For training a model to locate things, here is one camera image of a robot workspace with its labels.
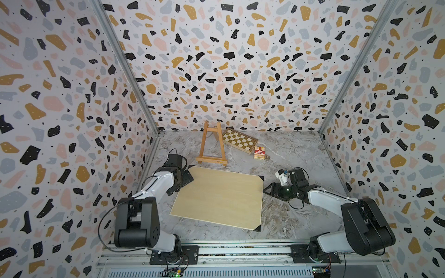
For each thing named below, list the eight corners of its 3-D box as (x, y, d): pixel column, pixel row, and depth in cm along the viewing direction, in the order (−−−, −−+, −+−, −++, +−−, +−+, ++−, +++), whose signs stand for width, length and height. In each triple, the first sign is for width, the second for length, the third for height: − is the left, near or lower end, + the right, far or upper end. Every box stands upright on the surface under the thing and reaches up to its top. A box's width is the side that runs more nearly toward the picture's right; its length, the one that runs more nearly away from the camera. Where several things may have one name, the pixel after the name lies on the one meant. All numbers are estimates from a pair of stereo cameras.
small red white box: (254, 159, 110) (254, 157, 108) (253, 148, 116) (253, 146, 114) (265, 159, 110) (266, 157, 108) (264, 148, 116) (264, 146, 114)
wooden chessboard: (218, 140, 119) (218, 138, 117) (228, 129, 126) (228, 126, 124) (250, 154, 111) (250, 151, 110) (258, 141, 119) (258, 139, 117)
